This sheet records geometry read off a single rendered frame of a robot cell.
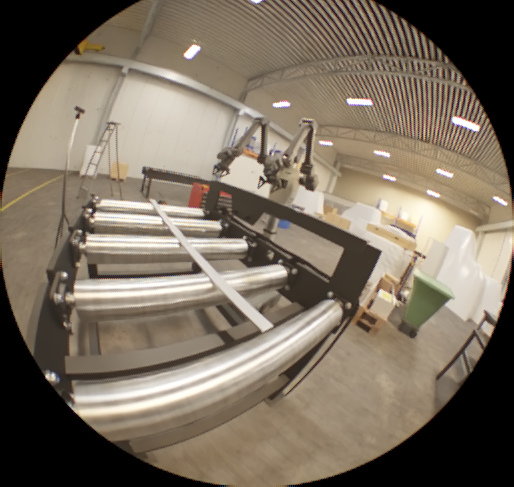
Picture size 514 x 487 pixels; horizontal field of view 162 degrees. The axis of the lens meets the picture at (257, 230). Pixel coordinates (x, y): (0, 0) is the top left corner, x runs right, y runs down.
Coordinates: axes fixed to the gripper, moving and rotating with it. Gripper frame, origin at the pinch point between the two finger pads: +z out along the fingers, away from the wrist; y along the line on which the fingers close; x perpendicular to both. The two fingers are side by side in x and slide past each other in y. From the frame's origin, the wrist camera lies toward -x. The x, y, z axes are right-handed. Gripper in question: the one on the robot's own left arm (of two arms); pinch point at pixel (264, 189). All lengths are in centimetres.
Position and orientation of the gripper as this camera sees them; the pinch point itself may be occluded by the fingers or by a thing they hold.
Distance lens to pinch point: 105.1
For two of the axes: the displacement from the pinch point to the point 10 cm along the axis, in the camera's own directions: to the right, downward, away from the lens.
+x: 3.7, 4.4, 8.2
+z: -5.5, 8.1, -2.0
